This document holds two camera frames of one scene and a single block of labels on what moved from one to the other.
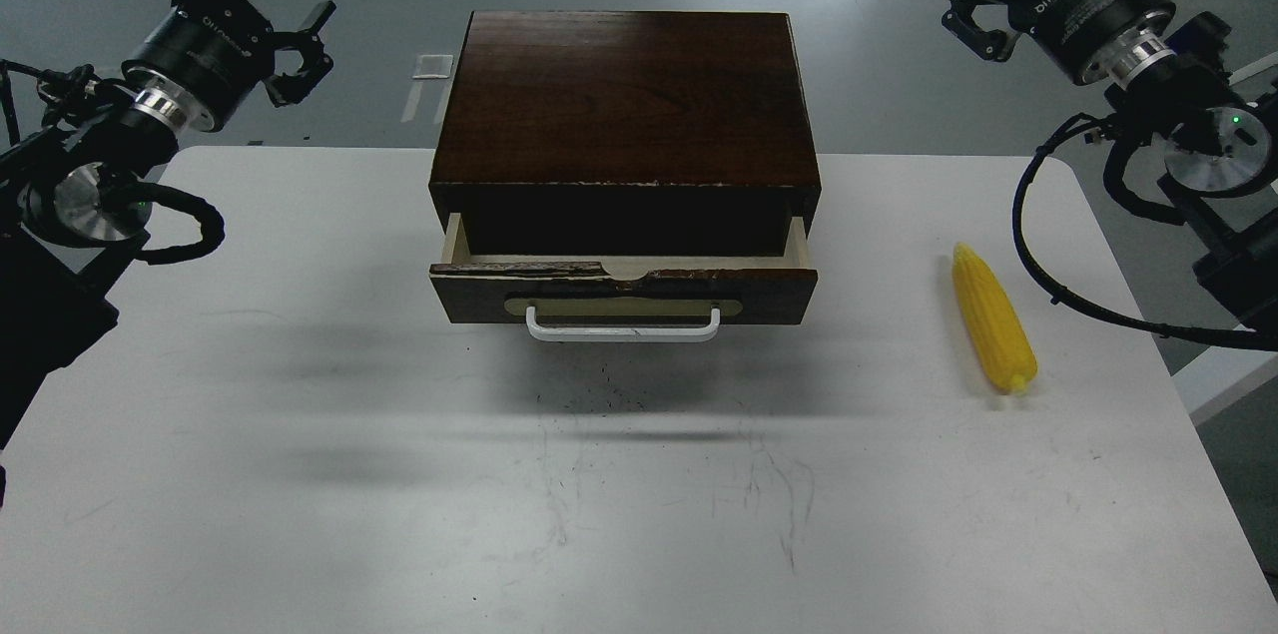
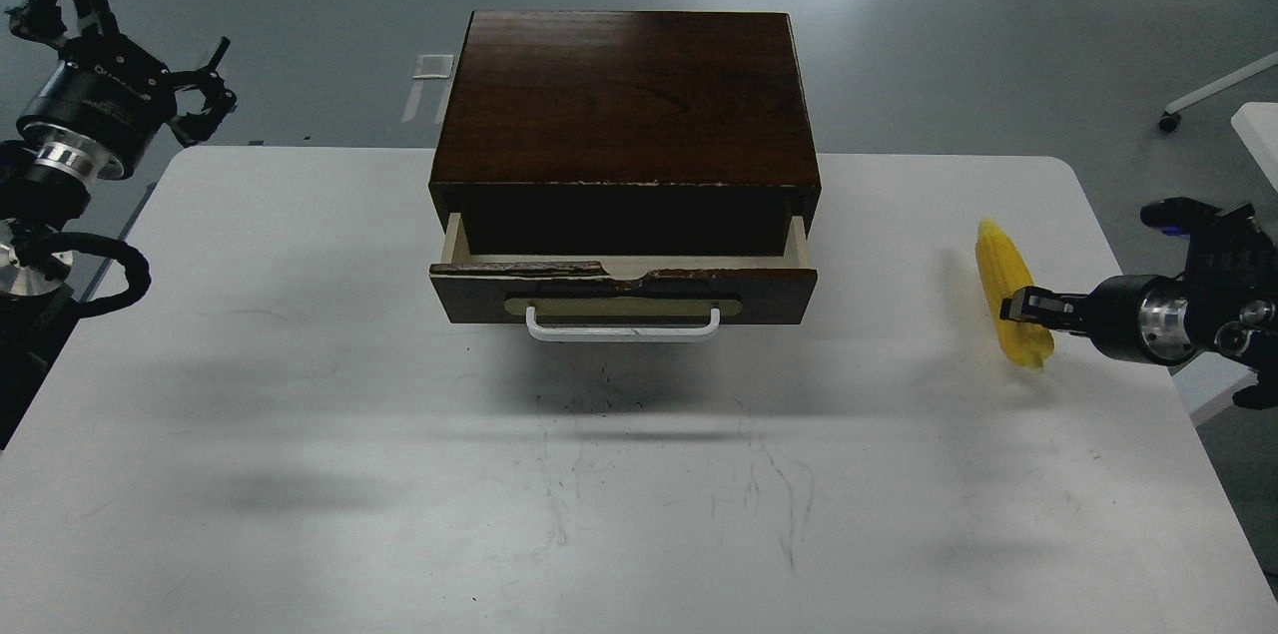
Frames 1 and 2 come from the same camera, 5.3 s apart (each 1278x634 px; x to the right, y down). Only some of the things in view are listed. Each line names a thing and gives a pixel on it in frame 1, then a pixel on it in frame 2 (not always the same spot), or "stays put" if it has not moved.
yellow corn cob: x=991 y=321 to x=1002 y=272
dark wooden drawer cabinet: x=623 y=134 stays put
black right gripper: x=1094 y=11 to x=1144 y=317
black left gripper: x=202 y=60 to x=106 y=98
